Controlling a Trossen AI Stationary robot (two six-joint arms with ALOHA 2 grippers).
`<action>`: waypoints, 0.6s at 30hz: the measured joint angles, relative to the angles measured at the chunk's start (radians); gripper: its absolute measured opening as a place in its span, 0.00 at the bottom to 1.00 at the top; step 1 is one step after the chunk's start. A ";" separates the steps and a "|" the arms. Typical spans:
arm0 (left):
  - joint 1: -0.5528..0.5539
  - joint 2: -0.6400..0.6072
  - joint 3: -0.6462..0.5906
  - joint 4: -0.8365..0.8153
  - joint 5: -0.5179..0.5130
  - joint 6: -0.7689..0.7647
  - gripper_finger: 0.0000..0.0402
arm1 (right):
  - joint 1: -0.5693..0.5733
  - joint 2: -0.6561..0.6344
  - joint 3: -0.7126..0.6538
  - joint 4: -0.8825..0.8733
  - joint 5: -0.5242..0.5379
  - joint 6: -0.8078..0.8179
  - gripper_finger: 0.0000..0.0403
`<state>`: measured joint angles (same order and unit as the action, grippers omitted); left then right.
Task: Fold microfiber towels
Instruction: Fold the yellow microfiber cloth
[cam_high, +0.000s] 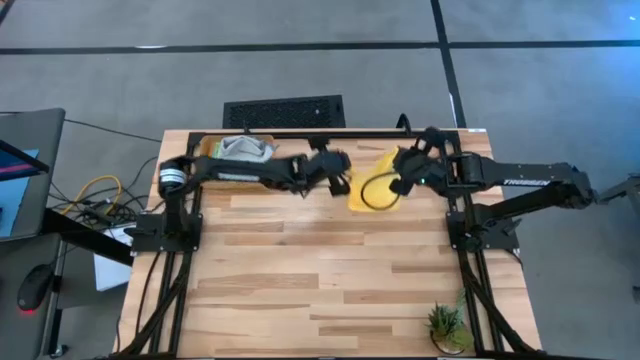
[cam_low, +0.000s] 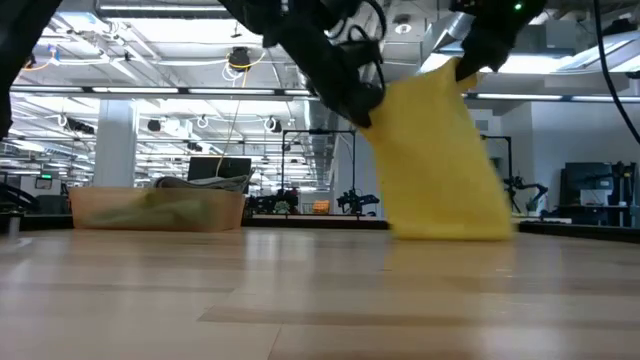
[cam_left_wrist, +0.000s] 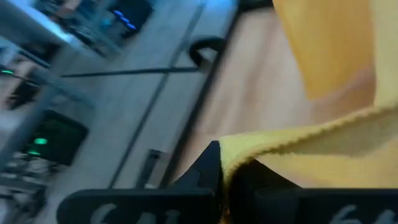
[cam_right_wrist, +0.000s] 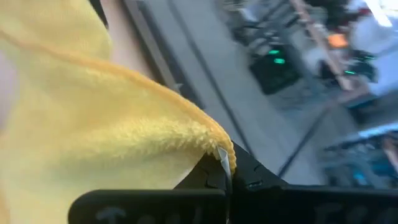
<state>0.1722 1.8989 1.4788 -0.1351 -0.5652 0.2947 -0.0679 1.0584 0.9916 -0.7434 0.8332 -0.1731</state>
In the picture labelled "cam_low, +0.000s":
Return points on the green exit sign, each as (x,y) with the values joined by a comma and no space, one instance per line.
(46,176)

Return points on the smooth silver ventilation duct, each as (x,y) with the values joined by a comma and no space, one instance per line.
(440,35)

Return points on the long ceiling light bar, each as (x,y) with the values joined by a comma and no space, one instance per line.
(150,91)

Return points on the black ceiling device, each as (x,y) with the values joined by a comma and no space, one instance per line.
(240,57)

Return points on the dark background monitor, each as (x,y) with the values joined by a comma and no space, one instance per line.
(587,175)

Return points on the ribbed silver ventilation duct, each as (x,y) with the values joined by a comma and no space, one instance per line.
(322,125)

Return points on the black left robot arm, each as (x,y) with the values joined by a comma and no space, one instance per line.
(15,50)

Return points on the green microfiber towel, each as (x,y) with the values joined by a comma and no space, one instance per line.
(150,210)

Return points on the white building column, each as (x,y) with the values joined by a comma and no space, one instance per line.
(115,145)

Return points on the black aluminium table frame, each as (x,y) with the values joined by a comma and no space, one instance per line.
(310,222)

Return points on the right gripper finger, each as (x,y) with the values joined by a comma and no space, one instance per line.
(482,50)

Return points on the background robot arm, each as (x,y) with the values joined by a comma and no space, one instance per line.
(525,186)
(357,201)

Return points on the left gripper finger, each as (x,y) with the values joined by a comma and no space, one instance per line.
(340,90)

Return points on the grey microfiber towel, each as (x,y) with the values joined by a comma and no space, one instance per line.
(210,182)

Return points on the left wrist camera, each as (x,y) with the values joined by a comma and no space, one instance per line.
(367,52)

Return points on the yellow microfiber towel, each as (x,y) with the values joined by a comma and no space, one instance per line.
(435,175)

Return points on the orange plastic tray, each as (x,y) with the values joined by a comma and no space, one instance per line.
(225,210)

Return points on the orange basket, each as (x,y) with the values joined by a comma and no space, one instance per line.
(321,207)

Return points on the black flat monitor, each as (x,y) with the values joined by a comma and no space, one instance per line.
(220,167)

